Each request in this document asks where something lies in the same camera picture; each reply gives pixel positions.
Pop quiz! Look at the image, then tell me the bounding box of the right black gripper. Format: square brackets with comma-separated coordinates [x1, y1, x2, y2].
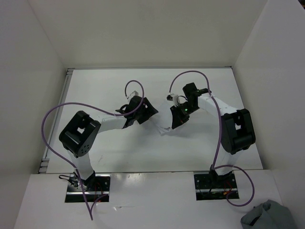
[171, 102, 199, 129]

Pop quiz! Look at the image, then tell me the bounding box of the white skirt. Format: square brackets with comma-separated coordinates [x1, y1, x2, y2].
[151, 100, 173, 135]

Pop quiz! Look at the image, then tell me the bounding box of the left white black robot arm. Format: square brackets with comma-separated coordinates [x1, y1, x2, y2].
[59, 95, 158, 191]

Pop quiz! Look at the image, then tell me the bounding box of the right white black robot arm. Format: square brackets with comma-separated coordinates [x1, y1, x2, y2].
[166, 83, 256, 187]

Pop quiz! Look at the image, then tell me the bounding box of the grey cloth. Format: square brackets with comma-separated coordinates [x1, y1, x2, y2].
[241, 200, 297, 229]

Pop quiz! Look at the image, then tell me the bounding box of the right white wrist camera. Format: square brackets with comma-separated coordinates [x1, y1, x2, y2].
[166, 94, 181, 106]

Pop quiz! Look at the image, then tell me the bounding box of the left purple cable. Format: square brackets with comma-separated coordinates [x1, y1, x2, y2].
[41, 80, 145, 220]

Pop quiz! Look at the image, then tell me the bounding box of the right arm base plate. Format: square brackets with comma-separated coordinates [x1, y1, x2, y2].
[193, 171, 239, 201]

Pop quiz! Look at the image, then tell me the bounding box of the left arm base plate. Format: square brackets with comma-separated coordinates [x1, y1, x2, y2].
[59, 173, 111, 203]

